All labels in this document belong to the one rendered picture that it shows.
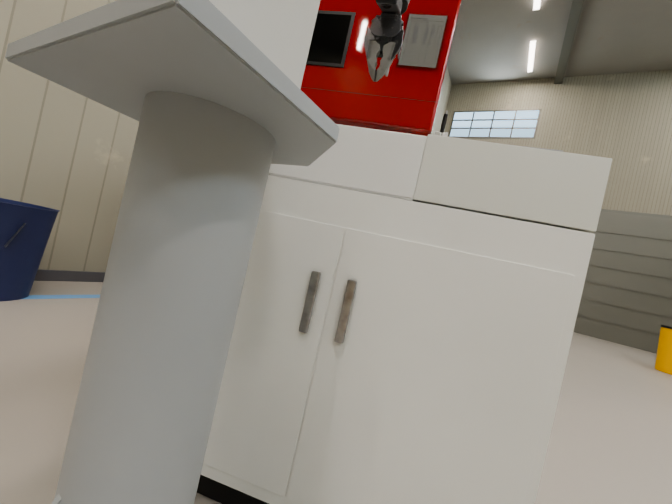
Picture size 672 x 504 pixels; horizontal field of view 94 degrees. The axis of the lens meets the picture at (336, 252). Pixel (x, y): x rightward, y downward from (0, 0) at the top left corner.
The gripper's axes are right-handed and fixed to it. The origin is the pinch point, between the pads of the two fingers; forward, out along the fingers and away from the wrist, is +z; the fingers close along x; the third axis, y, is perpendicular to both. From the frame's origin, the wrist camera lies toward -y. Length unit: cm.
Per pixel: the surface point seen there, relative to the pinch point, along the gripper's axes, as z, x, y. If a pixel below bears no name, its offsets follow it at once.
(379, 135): 16.1, -4.8, -4.0
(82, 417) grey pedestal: 67, 14, -44
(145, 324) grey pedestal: 56, 9, -44
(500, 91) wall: -556, -190, 956
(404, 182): 25.5, -12.4, -4.0
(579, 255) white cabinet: 34, -48, -4
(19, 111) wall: 0, 240, 77
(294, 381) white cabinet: 74, 2, -4
